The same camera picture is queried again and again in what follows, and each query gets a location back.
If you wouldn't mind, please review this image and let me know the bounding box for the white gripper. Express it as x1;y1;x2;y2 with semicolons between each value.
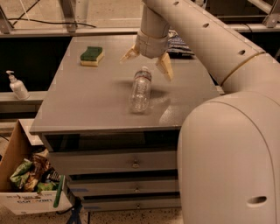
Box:
120;30;173;81

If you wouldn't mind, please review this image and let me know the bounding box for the clear plastic water bottle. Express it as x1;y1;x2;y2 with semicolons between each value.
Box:
129;66;152;113

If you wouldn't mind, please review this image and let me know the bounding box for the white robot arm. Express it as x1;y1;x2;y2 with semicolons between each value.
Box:
124;0;280;224

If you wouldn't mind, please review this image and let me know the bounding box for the white pump soap bottle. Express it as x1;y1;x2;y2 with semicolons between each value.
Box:
6;70;30;100

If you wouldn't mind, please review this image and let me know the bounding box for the blue chip bag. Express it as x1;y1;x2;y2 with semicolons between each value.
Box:
167;30;194;57

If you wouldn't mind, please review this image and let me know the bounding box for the green and yellow sponge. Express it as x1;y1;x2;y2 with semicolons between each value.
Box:
80;46;104;67

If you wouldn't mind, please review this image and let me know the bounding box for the grey drawer cabinet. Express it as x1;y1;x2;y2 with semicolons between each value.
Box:
31;35;219;204

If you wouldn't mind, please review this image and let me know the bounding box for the top drawer with knob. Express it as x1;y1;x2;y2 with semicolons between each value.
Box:
49;150;177;175

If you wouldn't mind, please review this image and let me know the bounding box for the drawer with knob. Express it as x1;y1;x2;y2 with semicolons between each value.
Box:
49;150;177;175
68;179;179;197
82;196;181;212

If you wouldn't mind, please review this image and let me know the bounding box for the middle drawer with knob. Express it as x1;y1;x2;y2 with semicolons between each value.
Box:
68;179;179;197

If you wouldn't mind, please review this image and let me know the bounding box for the bottom drawer with knob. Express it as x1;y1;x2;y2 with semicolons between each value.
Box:
82;196;181;212

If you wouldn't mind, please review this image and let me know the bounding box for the brown snack bag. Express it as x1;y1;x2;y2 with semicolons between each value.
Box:
24;154;50;193

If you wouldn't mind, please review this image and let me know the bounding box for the green marker pen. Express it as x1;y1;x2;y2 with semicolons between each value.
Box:
53;175;65;208

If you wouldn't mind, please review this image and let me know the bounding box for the cardboard box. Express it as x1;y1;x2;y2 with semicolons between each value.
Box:
0;119;74;215

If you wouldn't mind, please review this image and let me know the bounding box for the green snack bag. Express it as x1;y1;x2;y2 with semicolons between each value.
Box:
10;158;32;189

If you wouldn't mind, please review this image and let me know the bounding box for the black cable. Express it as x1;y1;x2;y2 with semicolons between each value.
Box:
7;17;97;29

